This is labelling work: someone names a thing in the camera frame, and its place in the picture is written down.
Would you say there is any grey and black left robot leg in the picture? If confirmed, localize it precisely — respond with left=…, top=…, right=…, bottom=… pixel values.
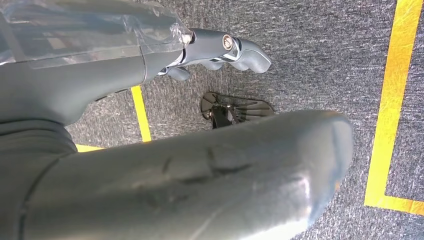
left=19, top=105, right=355, bottom=240

